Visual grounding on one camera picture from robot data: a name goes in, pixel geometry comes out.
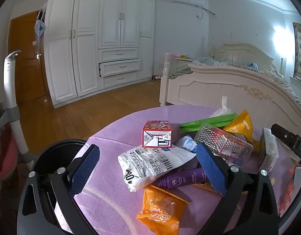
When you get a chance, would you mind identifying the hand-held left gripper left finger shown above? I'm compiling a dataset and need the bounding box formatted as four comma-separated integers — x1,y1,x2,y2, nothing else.
17,144,102,235

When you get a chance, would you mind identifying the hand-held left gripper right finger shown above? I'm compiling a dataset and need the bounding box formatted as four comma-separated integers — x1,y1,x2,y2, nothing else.
196,142,280,235

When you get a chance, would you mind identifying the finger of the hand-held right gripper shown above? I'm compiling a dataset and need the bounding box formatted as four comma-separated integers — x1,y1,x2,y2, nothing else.
271,124,300,152

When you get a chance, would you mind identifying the black bin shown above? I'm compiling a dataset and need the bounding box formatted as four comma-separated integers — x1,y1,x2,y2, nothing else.
32,139,90,230

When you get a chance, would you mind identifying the yellow packet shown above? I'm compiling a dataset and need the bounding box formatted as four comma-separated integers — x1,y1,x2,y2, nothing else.
223,110,255,140

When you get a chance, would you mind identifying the person's right hand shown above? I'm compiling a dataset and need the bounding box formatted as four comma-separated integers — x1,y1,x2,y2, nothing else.
278,165,298,216

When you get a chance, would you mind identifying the white paper box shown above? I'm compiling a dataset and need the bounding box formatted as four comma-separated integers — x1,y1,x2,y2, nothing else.
259,127,279,173

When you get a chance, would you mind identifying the clear plastic tray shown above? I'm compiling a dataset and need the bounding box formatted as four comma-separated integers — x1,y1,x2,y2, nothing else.
195,122,254,167

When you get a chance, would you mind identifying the purple tube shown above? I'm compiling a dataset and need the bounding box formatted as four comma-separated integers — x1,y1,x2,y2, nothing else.
150,168,210,189

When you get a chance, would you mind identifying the pale blue white packet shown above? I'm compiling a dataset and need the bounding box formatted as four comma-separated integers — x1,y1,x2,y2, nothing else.
176,135,198,153

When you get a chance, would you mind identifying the purple tablecloth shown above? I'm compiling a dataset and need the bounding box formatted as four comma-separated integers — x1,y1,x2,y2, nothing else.
72,105,301,235

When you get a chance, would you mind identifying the green packet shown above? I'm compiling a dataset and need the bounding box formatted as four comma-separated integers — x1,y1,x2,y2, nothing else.
179,113,239,135

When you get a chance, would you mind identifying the white plastic bag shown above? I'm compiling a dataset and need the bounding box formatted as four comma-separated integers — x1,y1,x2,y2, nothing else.
209,96,233,118

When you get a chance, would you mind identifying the white courier bag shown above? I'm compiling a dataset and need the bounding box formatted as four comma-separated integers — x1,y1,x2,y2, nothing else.
117,144,197,193

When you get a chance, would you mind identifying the red white carton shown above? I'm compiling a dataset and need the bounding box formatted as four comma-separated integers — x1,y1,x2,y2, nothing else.
141,120,174,148

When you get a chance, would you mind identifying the orange snack packet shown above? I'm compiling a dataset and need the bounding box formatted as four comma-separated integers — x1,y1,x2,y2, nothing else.
136,185,190,235

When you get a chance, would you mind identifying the pink grey chair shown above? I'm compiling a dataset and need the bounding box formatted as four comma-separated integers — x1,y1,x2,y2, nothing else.
0,73,21,184

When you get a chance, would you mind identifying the pale green blanket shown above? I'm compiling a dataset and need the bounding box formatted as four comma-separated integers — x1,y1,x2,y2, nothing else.
169,62,197,79

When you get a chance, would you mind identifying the white nightstand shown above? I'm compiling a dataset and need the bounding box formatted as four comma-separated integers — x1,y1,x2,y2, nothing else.
172,54,196,64

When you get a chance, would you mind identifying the white wardrobe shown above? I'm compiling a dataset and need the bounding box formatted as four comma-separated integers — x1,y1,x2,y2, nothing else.
43,0,156,108

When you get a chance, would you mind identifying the wooden door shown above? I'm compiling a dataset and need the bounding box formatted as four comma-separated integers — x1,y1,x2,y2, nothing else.
10,11,53,103

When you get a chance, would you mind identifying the hanging blue white bag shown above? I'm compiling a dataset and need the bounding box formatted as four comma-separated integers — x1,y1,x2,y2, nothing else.
34,10,47,42

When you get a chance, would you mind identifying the white bed frame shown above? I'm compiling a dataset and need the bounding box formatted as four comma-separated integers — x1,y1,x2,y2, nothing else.
159,43,301,133

